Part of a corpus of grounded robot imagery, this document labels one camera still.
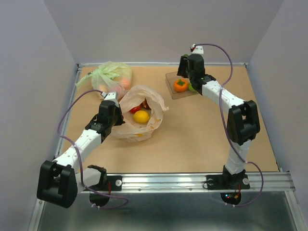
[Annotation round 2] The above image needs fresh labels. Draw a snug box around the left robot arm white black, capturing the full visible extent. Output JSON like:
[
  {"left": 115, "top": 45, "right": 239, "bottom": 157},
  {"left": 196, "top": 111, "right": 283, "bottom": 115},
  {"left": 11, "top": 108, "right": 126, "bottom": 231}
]
[{"left": 37, "top": 99, "right": 124, "bottom": 208}]

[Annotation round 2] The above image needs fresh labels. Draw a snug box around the green plastic bag with fruit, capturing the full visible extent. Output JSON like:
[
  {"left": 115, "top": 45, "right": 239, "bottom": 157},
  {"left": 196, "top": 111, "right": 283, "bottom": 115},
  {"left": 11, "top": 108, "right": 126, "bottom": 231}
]
[{"left": 75, "top": 61, "right": 132, "bottom": 99}]

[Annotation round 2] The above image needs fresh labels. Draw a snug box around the clear plastic box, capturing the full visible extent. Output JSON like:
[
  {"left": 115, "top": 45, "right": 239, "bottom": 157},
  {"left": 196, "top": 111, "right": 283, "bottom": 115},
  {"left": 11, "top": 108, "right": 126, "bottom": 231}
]
[{"left": 166, "top": 72, "right": 213, "bottom": 99}]

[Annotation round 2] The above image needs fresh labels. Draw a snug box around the orange translucent plastic bag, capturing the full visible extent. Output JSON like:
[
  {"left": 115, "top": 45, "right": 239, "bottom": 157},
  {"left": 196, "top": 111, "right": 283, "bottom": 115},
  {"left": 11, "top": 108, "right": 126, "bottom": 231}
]
[{"left": 111, "top": 85, "right": 168, "bottom": 142}]

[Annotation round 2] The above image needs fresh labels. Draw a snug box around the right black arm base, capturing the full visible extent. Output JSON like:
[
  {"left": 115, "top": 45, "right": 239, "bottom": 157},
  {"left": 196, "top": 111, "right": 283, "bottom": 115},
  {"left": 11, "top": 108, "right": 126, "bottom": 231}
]
[{"left": 202, "top": 173, "right": 250, "bottom": 206}]

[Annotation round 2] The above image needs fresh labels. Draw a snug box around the red orange fruit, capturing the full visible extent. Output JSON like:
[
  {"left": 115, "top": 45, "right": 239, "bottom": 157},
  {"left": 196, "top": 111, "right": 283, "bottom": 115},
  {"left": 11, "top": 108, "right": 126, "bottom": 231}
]
[{"left": 129, "top": 105, "right": 142, "bottom": 114}]

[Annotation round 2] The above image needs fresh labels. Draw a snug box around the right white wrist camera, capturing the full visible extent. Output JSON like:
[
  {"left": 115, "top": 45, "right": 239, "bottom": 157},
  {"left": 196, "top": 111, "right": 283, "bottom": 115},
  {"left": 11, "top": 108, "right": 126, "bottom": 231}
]
[{"left": 190, "top": 44, "right": 204, "bottom": 54}]

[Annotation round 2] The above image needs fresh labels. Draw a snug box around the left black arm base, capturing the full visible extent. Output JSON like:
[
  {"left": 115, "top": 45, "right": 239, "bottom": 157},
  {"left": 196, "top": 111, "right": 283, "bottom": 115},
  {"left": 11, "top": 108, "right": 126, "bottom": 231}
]
[{"left": 89, "top": 175, "right": 122, "bottom": 206}]

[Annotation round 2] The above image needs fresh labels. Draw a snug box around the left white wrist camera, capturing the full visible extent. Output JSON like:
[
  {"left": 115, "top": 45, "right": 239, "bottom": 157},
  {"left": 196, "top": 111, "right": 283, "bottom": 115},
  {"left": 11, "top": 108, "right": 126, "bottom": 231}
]
[{"left": 101, "top": 91, "right": 119, "bottom": 107}]

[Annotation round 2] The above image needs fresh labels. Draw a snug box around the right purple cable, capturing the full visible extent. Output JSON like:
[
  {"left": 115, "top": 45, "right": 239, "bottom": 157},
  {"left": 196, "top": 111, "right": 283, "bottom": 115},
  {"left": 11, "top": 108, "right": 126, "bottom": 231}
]
[{"left": 195, "top": 43, "right": 264, "bottom": 207}]

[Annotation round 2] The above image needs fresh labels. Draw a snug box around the orange persimmon with green calyx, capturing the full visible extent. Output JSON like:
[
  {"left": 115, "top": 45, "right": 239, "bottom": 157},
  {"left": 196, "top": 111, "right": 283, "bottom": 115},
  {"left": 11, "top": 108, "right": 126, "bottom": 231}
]
[{"left": 173, "top": 78, "right": 189, "bottom": 92}]

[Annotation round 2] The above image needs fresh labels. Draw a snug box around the green bumpy fruit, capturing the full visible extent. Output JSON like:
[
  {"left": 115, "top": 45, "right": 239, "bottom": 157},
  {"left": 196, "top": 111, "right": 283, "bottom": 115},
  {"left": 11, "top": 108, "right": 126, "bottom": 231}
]
[{"left": 188, "top": 82, "right": 196, "bottom": 92}]

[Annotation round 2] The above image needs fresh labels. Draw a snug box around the yellow fruit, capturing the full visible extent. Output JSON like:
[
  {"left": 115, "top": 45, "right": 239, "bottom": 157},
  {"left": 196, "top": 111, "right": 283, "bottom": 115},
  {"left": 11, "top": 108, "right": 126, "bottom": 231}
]
[{"left": 133, "top": 110, "right": 150, "bottom": 124}]

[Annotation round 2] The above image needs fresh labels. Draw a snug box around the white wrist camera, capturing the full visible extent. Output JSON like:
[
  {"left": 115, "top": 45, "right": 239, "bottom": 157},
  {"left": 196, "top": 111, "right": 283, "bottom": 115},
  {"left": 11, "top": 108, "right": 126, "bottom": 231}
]
[
  {"left": 190, "top": 44, "right": 204, "bottom": 54},
  {"left": 101, "top": 91, "right": 119, "bottom": 107}
]

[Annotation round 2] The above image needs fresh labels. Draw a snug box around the aluminium front rail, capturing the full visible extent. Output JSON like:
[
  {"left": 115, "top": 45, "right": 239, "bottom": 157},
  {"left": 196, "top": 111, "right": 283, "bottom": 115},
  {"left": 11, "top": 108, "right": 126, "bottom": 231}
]
[{"left": 107, "top": 172, "right": 295, "bottom": 193}]

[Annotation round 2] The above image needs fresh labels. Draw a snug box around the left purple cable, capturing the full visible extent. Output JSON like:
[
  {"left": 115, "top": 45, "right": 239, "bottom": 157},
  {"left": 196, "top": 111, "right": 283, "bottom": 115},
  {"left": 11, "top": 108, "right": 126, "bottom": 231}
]
[{"left": 58, "top": 90, "right": 129, "bottom": 209}]

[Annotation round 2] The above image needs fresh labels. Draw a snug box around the purple cable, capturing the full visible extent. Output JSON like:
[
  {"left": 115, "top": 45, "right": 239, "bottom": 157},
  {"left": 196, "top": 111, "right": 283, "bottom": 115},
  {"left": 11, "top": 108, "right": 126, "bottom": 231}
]
[
  {"left": 58, "top": 90, "right": 129, "bottom": 209},
  {"left": 195, "top": 43, "right": 264, "bottom": 207}
]

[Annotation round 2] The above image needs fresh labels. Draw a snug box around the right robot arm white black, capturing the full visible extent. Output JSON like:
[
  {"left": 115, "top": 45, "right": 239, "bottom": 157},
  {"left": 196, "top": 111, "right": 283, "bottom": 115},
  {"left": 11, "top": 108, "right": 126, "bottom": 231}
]
[{"left": 177, "top": 54, "right": 260, "bottom": 188}]

